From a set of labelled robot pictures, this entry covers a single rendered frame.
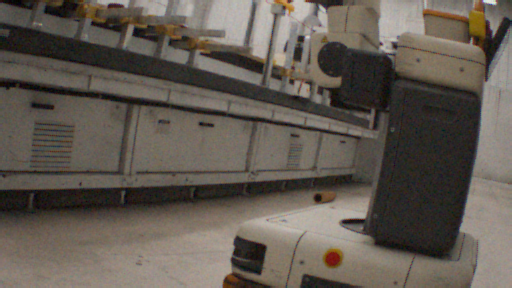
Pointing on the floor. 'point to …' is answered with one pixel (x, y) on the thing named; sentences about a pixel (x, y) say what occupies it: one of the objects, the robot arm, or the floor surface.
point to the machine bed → (257, 144)
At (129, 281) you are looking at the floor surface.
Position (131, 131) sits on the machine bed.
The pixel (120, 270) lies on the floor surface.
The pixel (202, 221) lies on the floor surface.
